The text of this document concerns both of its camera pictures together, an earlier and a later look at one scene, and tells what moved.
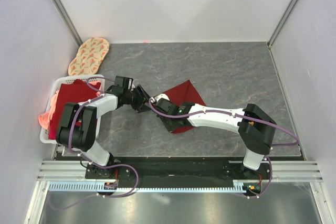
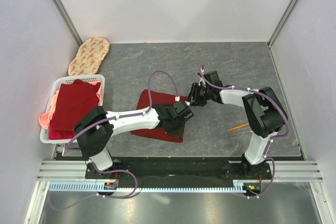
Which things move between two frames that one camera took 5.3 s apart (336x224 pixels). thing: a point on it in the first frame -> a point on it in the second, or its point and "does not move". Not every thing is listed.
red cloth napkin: x=187 y=91 -> x=158 y=132
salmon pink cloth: x=44 y=118 does not move
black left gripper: x=142 y=98 -> x=178 y=132
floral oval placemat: x=89 y=57 does not move
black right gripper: x=170 y=127 -> x=193 y=97
